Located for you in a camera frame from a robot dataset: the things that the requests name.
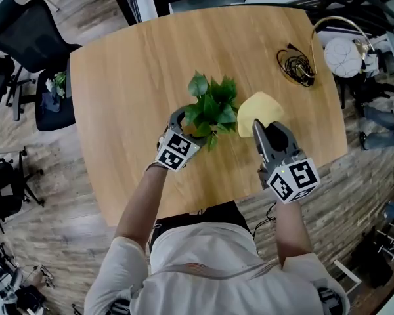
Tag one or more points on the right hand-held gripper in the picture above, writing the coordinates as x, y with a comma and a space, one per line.
292, 179

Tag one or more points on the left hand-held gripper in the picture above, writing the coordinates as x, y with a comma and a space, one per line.
172, 151

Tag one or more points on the yellow cloth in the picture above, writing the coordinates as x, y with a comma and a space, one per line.
257, 112

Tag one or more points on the green potted plant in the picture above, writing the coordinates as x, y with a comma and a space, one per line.
213, 108

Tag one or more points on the person's right forearm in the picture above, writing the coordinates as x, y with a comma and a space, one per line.
290, 231

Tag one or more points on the person's left forearm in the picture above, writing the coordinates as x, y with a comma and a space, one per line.
141, 205

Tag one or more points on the small potted plant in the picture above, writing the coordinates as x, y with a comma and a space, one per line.
57, 84

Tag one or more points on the black seat under table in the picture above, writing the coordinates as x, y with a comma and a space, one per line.
213, 215

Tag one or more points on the gold arc desk lamp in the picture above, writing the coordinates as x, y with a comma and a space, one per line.
312, 44

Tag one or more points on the white round patterned stool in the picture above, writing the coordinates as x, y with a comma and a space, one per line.
343, 57

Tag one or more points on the person's white shirt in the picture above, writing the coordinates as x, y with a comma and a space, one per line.
216, 274

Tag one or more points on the black mesh office chair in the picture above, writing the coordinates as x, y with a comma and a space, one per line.
29, 34

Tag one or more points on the white metal frame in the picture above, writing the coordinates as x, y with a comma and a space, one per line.
348, 276

